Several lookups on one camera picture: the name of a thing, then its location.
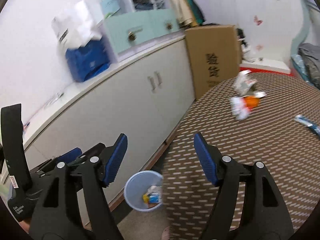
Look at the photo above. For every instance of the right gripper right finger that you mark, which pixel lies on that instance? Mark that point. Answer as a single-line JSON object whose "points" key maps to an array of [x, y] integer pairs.
{"points": [[248, 204]]}

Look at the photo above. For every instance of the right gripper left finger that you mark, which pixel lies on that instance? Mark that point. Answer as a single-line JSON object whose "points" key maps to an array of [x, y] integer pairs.
{"points": [[73, 204]]}

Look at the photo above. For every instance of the blue white paper leaflets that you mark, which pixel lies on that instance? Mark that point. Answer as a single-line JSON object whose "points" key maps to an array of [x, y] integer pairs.
{"points": [[314, 128]]}

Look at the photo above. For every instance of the light blue trash bin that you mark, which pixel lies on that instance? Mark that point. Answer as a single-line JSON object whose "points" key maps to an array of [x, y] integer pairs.
{"points": [[141, 183]]}

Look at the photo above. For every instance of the pink slipper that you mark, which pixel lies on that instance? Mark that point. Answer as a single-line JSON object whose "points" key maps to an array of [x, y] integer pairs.
{"points": [[166, 234]]}

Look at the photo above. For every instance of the red white snack wrapper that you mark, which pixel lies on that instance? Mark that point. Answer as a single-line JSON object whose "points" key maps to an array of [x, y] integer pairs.
{"points": [[239, 108]]}

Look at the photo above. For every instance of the orange plastic lid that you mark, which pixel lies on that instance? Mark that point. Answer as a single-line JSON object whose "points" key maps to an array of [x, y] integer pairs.
{"points": [[251, 101]]}

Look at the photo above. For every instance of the crumpled white green carton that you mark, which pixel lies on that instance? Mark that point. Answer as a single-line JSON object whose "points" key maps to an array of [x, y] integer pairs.
{"points": [[246, 86]]}

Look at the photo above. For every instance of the white long cabinet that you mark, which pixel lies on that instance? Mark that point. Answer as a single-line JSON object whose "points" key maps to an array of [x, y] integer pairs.
{"points": [[143, 97]]}

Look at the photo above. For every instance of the white bedside step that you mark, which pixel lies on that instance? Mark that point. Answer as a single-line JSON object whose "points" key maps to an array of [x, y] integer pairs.
{"points": [[266, 66]]}

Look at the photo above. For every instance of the blue shopping bag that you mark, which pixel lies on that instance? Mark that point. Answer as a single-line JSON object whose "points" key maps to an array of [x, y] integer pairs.
{"points": [[87, 62]]}

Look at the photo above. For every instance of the brown cardboard box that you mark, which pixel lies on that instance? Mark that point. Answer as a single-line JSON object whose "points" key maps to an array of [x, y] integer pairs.
{"points": [[214, 53]]}

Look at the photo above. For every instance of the grey folded blanket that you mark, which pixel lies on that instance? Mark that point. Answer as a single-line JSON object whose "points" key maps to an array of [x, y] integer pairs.
{"points": [[310, 55]]}

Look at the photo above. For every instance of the white plastic bag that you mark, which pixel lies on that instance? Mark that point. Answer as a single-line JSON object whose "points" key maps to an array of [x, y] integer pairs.
{"points": [[74, 27]]}

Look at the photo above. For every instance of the mint green drawer unit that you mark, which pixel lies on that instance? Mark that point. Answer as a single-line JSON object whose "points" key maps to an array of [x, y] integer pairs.
{"points": [[134, 28]]}

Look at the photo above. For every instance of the white wardrobe with butterflies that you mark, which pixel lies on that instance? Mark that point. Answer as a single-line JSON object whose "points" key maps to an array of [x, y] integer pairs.
{"points": [[269, 26]]}

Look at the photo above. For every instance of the hanging beige green clothes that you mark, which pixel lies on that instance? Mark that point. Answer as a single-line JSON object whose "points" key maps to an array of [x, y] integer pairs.
{"points": [[188, 13]]}

